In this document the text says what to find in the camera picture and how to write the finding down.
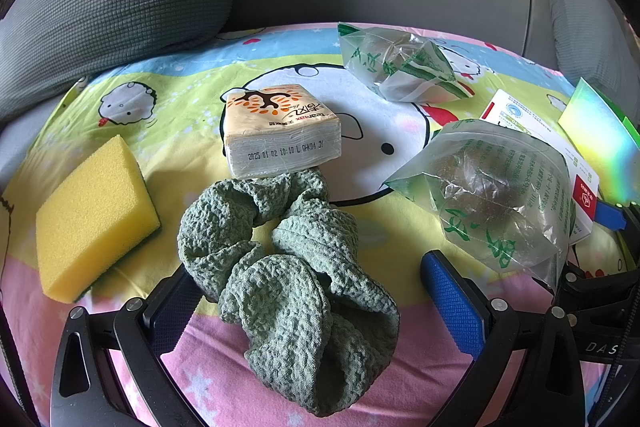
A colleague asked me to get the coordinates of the small grey ribbed pillow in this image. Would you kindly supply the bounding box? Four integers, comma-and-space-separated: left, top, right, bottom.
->
545, 0, 640, 92

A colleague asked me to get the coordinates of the yellow sponge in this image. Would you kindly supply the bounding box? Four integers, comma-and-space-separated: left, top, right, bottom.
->
35, 134, 162, 305

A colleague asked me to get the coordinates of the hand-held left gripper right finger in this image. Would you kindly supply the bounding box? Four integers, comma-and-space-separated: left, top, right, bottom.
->
422, 249, 586, 427

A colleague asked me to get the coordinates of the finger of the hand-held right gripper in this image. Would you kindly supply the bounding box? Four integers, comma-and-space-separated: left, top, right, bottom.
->
555, 261, 640, 313
597, 201, 640, 265

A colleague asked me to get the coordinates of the green cardboard box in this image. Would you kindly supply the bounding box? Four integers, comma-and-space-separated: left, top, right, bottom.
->
557, 78, 640, 208

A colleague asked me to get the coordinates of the large green printed plastic bag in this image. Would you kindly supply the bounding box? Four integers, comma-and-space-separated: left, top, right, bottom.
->
382, 118, 576, 298

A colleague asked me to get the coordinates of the orange printed tissue pack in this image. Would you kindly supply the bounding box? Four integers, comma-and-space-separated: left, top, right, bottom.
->
221, 83, 344, 180

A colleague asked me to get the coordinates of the cartoon printed blanket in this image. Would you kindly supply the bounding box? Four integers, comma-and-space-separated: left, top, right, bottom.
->
0, 23, 640, 427

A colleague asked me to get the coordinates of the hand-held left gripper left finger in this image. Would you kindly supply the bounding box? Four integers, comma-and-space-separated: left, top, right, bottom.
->
50, 264, 201, 427

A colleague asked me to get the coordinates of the white medicine box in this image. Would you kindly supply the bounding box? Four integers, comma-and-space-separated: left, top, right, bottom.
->
481, 88, 601, 244

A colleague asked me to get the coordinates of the small green printed plastic bag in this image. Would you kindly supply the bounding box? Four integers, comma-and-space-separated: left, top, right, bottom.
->
337, 22, 473, 104

